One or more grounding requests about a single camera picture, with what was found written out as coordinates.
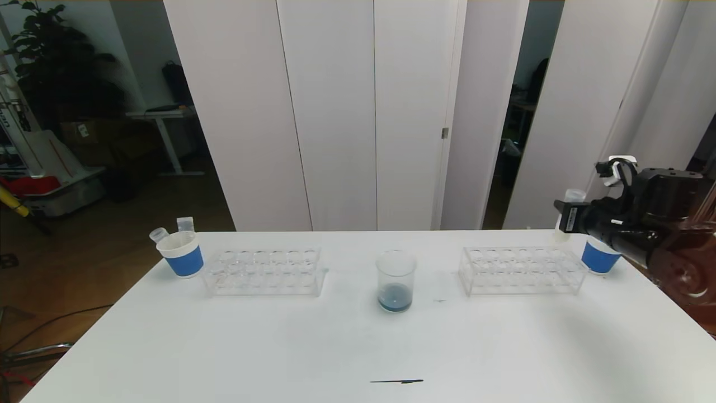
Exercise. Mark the test tube with red pigment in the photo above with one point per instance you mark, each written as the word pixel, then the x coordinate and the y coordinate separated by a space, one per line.
pixel 185 224

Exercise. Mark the blue and white paper cup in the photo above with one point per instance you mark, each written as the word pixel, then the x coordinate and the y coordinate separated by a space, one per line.
pixel 597 262
pixel 186 262

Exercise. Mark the black bag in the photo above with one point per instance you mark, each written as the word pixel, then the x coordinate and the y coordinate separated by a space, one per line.
pixel 177 83

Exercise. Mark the test tube with blue pigment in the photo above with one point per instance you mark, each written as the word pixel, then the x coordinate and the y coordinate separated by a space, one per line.
pixel 159 234

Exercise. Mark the metal stand leg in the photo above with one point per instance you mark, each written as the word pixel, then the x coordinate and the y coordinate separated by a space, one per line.
pixel 45 351

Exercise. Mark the white leaning board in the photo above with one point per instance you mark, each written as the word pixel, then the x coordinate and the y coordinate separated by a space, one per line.
pixel 53 155

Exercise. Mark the white background desk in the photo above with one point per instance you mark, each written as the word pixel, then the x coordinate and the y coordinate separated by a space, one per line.
pixel 165 115

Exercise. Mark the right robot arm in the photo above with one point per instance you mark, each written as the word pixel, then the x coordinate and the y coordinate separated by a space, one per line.
pixel 671 224

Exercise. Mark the grey storage bin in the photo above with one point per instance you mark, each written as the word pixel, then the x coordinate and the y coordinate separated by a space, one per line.
pixel 67 199

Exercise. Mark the clear glass beaker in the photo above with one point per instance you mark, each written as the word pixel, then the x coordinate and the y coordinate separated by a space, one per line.
pixel 396 299

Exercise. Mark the dark green potted plant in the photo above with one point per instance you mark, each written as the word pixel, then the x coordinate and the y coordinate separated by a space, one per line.
pixel 61 73

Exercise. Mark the brown cardboard box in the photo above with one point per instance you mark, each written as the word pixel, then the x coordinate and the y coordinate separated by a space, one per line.
pixel 89 132

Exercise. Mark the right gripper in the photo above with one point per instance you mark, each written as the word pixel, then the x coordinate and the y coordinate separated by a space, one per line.
pixel 570 217

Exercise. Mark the test tube with white pigment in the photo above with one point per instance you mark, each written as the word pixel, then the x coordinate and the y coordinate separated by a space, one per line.
pixel 575 195

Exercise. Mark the clear plastic test tube rack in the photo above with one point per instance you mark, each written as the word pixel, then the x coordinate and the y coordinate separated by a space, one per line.
pixel 517 274
pixel 268 277

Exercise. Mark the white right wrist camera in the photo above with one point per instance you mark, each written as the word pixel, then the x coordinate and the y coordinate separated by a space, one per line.
pixel 615 168

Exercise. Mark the yellow tool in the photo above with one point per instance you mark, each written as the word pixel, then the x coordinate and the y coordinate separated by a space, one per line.
pixel 14 203

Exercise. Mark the red box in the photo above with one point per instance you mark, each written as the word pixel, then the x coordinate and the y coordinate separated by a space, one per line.
pixel 31 184

